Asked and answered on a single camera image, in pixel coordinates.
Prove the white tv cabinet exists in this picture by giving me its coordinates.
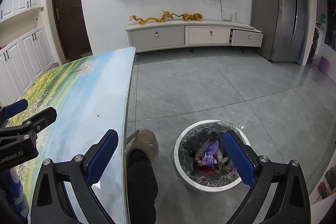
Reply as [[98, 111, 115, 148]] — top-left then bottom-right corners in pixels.
[[125, 20, 263, 53]]

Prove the silver double door refrigerator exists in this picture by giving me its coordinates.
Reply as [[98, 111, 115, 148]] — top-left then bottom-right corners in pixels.
[[251, 0, 308, 63]]

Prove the black trouser leg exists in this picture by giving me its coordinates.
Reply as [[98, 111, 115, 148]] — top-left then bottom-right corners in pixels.
[[126, 149, 158, 223]]

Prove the black bin liner bag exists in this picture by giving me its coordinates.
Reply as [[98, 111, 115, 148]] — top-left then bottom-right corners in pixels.
[[177, 122, 242, 187]]

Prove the white shoe cabinet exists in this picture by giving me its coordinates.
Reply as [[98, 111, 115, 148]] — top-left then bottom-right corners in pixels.
[[1, 0, 55, 105]]

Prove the golden dragon ornament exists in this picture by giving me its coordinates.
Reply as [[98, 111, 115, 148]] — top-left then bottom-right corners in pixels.
[[129, 11, 203, 25]]

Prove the white round trash bin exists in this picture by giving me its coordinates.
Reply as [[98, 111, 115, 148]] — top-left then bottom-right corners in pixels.
[[172, 119, 251, 193]]

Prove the dark brown entrance door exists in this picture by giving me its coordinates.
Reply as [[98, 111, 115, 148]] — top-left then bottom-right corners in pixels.
[[52, 0, 92, 61]]

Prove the purple wrapper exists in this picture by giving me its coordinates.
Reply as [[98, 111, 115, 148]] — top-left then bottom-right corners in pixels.
[[199, 140, 220, 166]]

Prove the landscape print table mat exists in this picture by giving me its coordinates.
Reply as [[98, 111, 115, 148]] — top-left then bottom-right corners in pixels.
[[8, 47, 135, 223]]

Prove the white router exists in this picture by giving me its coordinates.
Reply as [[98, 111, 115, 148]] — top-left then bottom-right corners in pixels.
[[231, 11, 237, 22]]

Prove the red snack wrapper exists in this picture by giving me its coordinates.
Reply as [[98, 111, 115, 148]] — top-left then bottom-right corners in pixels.
[[203, 167, 220, 176]]

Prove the beige slipper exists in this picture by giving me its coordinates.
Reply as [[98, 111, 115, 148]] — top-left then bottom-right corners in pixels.
[[127, 129, 159, 163]]

